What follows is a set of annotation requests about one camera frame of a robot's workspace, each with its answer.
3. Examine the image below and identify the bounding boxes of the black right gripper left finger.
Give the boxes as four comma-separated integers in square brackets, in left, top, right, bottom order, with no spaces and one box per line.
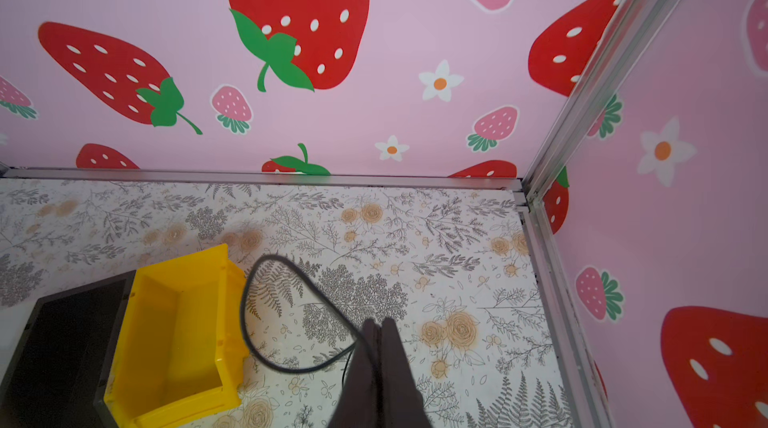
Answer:
[328,319,381,428]

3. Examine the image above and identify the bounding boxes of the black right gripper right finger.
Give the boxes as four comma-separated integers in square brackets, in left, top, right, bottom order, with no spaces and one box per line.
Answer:
[380,318,431,428]

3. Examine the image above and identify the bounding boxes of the black thin cable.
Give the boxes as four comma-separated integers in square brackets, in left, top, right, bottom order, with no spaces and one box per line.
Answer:
[238,253,367,393]

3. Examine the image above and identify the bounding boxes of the yellow plastic bin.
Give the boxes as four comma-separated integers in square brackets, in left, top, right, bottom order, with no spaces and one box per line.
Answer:
[103,244,249,427]

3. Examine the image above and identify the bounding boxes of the black plastic bin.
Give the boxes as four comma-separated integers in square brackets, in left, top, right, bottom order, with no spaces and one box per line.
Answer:
[1,271,135,427]

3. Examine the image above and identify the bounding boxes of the aluminium corner post right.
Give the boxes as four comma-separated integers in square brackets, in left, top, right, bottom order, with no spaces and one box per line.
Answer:
[518,0,718,201]

